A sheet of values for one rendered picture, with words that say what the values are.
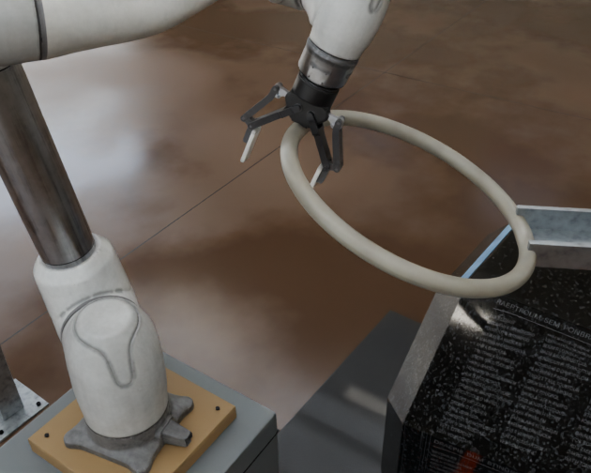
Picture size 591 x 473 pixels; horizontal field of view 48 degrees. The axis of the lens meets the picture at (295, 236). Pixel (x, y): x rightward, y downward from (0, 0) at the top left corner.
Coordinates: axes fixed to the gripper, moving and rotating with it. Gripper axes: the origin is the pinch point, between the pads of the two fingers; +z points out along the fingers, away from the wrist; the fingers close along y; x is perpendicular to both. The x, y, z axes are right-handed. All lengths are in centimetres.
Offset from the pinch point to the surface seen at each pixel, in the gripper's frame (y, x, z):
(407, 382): 47, 15, 42
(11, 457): -18, -41, 58
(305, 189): 7.6, -18.2, -10.5
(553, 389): 71, 11, 20
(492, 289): 40.0, -17.2, -10.3
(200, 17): -182, 433, 161
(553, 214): 48, 12, -13
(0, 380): -60, 21, 136
